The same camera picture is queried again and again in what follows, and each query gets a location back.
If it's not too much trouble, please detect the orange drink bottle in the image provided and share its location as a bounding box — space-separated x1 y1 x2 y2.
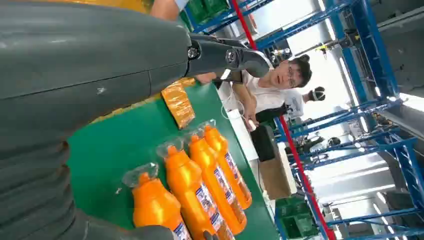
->
198 119 253 211
156 139 236 240
121 162 193 240
183 129 248 236

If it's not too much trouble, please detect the green table mat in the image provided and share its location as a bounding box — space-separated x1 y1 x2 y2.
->
67 82 281 240

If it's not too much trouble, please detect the green plastic crate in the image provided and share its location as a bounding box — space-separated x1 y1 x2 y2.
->
274 194 320 240
179 0 232 31

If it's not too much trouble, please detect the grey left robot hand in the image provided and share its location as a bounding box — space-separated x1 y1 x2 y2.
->
0 0 272 240

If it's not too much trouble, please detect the cardboard box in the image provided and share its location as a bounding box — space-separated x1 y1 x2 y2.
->
258 145 298 201

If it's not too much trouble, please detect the white table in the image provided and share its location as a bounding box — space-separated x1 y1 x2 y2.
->
216 81 260 164

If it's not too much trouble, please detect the black case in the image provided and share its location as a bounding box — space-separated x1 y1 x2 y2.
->
250 123 280 163

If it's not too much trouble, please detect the red steel post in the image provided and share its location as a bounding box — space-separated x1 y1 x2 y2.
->
230 0 337 240

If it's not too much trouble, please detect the white cable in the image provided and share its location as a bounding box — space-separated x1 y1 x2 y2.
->
219 88 247 121

